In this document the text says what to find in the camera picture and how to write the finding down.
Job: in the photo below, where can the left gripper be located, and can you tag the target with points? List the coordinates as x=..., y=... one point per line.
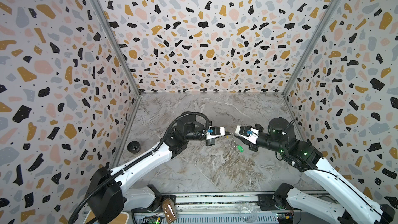
x=211, y=143

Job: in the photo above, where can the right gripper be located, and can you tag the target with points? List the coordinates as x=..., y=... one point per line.
x=251, y=144

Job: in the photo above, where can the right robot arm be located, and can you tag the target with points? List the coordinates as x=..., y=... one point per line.
x=352, y=207

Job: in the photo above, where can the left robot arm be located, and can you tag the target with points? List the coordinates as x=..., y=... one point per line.
x=110, y=192

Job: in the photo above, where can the clear glass jar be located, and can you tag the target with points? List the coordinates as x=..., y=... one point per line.
x=248, y=212

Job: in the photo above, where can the brown circuit box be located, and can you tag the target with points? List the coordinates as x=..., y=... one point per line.
x=169, y=210

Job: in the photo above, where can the black round lens cap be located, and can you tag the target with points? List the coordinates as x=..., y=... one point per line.
x=133, y=147

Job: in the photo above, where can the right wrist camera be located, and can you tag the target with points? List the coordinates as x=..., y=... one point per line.
x=241, y=130

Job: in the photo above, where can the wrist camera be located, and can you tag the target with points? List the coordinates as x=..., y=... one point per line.
x=215, y=132
x=241, y=130

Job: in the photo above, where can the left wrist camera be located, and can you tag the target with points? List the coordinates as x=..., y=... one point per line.
x=215, y=132

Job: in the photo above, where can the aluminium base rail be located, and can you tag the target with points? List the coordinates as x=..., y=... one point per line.
x=223, y=208

